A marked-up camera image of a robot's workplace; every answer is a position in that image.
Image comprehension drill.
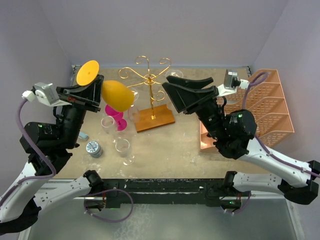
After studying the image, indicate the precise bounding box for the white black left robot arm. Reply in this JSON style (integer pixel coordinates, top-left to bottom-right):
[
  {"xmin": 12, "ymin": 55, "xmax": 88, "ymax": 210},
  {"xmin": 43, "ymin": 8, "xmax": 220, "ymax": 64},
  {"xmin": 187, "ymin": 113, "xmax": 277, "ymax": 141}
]
[{"xmin": 0, "ymin": 74, "xmax": 104, "ymax": 235}]

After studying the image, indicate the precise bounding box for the gold wire wine glass rack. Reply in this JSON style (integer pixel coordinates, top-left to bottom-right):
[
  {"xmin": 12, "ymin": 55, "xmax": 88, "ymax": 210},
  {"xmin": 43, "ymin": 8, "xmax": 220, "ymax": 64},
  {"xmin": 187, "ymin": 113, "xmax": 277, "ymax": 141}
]
[{"xmin": 118, "ymin": 55, "xmax": 176, "ymax": 133}]

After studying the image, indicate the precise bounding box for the small round tin can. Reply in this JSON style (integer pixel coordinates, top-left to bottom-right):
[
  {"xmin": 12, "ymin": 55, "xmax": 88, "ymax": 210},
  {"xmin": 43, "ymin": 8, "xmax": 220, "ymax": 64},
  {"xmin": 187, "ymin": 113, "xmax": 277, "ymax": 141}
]
[{"xmin": 85, "ymin": 140, "xmax": 103, "ymax": 158}]

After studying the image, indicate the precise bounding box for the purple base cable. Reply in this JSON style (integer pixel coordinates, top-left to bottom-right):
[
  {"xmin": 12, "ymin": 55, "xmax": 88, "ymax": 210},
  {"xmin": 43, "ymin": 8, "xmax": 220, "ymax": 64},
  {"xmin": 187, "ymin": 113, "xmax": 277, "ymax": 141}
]
[
  {"xmin": 223, "ymin": 191, "xmax": 252, "ymax": 216},
  {"xmin": 83, "ymin": 187, "xmax": 134, "ymax": 222}
]

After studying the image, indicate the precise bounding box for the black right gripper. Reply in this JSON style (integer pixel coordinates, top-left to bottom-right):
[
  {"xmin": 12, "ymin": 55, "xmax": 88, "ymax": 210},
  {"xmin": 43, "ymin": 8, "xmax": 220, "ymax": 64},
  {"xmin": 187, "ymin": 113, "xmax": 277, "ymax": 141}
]
[{"xmin": 161, "ymin": 76, "xmax": 226, "ymax": 140}]

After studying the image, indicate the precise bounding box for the orange plastic goblet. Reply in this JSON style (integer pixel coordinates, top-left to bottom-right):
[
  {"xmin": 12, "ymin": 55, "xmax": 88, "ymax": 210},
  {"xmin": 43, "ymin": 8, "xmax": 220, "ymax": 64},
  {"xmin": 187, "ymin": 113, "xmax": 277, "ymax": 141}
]
[{"xmin": 75, "ymin": 60, "xmax": 135, "ymax": 112}]

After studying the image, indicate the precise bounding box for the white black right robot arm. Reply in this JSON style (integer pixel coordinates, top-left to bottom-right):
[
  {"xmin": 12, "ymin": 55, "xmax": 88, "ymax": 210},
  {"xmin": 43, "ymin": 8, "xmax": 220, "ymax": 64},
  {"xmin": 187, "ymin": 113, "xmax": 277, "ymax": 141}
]
[{"xmin": 162, "ymin": 71, "xmax": 320, "ymax": 205}]

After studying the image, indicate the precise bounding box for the clear wine glass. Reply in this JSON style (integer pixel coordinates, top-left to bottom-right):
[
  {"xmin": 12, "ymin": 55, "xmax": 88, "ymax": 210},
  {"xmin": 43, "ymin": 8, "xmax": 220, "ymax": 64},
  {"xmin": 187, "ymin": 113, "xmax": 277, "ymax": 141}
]
[
  {"xmin": 100, "ymin": 115, "xmax": 119, "ymax": 144},
  {"xmin": 165, "ymin": 69, "xmax": 184, "ymax": 78},
  {"xmin": 128, "ymin": 87, "xmax": 140, "ymax": 123},
  {"xmin": 115, "ymin": 138, "xmax": 135, "ymax": 166}
]

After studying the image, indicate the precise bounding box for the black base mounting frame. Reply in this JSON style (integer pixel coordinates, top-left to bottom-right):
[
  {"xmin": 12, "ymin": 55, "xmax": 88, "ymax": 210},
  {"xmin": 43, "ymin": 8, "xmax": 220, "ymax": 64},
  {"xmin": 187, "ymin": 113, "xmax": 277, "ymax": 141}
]
[{"xmin": 72, "ymin": 177, "xmax": 251, "ymax": 209}]

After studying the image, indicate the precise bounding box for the small light blue object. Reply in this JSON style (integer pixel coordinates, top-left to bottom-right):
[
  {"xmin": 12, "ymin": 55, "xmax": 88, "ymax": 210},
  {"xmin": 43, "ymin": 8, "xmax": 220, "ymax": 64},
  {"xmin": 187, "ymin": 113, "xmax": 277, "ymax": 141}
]
[{"xmin": 78, "ymin": 132, "xmax": 89, "ymax": 141}]

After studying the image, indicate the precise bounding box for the pink plastic goblet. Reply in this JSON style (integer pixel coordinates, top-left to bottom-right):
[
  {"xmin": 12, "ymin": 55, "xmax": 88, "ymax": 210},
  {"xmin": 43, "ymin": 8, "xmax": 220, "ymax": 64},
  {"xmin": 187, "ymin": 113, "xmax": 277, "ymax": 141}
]
[{"xmin": 105, "ymin": 104, "xmax": 128, "ymax": 132}]

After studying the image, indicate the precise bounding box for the peach plastic file organizer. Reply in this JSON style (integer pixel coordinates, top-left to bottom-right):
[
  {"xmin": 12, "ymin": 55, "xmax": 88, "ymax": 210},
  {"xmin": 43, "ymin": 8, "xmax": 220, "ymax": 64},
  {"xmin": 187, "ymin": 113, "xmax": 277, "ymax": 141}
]
[{"xmin": 199, "ymin": 69, "xmax": 295, "ymax": 153}]

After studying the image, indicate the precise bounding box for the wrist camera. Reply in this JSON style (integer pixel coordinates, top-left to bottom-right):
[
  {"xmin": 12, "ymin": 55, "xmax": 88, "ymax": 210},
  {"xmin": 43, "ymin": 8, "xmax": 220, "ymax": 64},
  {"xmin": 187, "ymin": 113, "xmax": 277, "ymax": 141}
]
[
  {"xmin": 21, "ymin": 82, "xmax": 71, "ymax": 107},
  {"xmin": 217, "ymin": 69, "xmax": 250, "ymax": 97}
]

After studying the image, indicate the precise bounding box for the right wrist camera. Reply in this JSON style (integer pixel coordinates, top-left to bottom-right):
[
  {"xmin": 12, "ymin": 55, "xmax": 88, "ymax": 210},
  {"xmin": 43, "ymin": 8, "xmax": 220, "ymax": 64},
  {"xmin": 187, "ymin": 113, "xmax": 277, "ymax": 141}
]
[{"xmin": 217, "ymin": 69, "xmax": 250, "ymax": 97}]

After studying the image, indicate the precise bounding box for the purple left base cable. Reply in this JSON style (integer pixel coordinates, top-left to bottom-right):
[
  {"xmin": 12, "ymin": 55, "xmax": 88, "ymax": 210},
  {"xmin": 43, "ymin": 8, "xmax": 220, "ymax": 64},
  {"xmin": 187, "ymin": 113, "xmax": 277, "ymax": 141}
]
[{"xmin": 83, "ymin": 187, "xmax": 134, "ymax": 222}]

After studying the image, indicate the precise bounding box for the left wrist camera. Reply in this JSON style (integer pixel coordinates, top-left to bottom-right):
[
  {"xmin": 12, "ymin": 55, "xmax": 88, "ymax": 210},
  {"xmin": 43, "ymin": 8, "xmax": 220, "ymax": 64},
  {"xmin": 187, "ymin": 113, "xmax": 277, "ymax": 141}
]
[{"xmin": 21, "ymin": 82, "xmax": 71, "ymax": 107}]

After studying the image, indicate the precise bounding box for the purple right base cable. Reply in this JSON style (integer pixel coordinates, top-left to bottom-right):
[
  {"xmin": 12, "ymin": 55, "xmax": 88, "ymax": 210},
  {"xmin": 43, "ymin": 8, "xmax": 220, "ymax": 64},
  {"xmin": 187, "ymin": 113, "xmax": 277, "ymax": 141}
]
[{"xmin": 223, "ymin": 191, "xmax": 252, "ymax": 216}]

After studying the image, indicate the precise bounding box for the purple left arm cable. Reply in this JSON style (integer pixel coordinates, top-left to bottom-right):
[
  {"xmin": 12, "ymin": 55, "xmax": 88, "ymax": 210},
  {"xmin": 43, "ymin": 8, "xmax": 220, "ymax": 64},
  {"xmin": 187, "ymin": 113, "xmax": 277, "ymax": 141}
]
[{"xmin": 0, "ymin": 98, "xmax": 57, "ymax": 208}]

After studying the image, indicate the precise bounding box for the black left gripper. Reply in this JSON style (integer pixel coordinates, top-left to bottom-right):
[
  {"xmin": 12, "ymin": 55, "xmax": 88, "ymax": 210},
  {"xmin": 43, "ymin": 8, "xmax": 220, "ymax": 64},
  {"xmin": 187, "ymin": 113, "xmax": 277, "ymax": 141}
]
[{"xmin": 57, "ymin": 74, "xmax": 104, "ymax": 148}]

